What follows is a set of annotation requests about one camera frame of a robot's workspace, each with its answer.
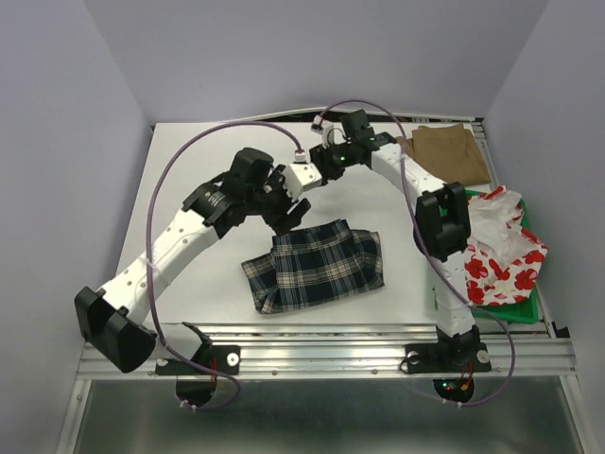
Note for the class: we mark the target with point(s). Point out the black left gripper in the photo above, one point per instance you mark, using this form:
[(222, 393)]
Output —
[(284, 222)]

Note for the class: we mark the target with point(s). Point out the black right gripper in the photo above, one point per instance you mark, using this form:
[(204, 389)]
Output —
[(319, 156)]

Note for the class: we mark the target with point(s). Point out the navy plaid skirt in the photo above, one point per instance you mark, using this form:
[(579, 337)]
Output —
[(315, 266)]

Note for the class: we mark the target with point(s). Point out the brown pleated skirt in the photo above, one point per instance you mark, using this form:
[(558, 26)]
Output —
[(449, 153)]

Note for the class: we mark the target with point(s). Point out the white red floral skirt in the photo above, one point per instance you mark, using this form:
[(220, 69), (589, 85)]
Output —
[(501, 255)]

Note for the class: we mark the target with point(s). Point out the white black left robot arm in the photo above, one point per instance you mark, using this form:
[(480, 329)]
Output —
[(111, 318)]

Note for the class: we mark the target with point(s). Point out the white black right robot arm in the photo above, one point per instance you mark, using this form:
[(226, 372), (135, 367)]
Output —
[(441, 228)]

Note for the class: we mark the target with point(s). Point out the green plastic basket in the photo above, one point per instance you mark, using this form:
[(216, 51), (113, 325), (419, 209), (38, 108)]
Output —
[(515, 314)]

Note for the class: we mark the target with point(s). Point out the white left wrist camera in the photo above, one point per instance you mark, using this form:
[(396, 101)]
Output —
[(300, 178)]

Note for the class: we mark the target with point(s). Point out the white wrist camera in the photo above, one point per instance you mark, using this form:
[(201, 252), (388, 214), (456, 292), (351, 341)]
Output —
[(300, 178), (327, 131)]

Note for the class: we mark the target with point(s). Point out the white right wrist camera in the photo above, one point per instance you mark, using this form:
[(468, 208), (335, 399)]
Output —
[(327, 131)]

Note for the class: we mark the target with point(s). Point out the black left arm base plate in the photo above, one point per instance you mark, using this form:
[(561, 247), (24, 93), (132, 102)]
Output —
[(222, 358)]

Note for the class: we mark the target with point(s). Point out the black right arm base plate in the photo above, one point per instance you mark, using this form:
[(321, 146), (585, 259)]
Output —
[(441, 358)]

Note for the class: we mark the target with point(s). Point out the aluminium frame rail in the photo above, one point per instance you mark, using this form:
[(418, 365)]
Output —
[(333, 351)]

